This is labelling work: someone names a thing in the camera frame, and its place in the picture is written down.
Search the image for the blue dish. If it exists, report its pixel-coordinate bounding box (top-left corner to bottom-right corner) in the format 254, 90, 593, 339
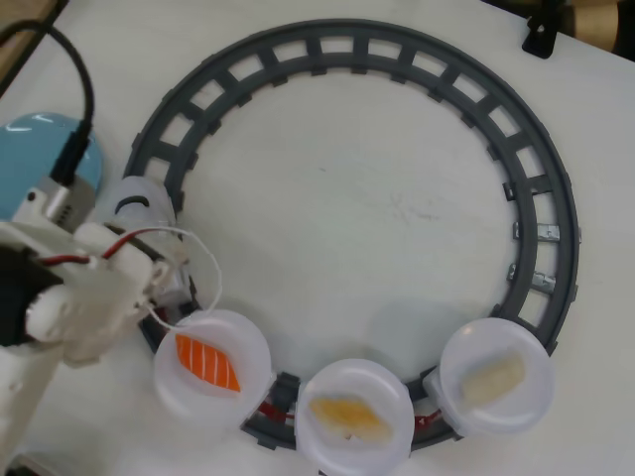
0, 112, 105, 222

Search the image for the yellow egg sushi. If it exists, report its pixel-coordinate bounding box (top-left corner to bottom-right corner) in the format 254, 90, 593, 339
308, 394, 396, 441

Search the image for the cream white sushi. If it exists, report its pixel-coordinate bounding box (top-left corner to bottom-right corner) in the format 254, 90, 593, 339
458, 352, 526, 406

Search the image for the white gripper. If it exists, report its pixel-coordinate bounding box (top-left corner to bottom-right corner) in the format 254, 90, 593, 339
59, 222, 174, 369

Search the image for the thin white wire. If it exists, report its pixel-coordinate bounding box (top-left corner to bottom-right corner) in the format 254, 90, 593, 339
116, 226, 223, 332

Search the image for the black table clamp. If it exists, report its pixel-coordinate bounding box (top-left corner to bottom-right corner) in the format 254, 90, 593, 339
521, 13, 560, 60

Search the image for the black clamp at corner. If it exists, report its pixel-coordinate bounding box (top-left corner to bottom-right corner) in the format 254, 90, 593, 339
495, 0, 635, 56

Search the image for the white round train dish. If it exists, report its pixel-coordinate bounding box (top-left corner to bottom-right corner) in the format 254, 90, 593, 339
440, 318, 555, 437
296, 359, 415, 476
152, 307, 273, 432

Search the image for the white Shinkansen toy locomotive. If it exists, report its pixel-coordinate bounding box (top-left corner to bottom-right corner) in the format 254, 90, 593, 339
101, 175, 197, 318

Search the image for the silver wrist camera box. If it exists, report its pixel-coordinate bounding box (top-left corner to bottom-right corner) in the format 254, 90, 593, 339
29, 176, 98, 230

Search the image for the salmon sushi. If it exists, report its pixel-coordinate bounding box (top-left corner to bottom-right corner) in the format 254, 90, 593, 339
176, 332, 243, 396

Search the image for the black USB cable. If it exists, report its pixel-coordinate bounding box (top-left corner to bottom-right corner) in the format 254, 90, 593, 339
0, 23, 96, 185

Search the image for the grey circular toy track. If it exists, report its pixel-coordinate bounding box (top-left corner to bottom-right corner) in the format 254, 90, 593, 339
121, 18, 582, 455

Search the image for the thin red wire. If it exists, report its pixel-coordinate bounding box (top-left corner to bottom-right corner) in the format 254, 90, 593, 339
39, 232, 138, 269

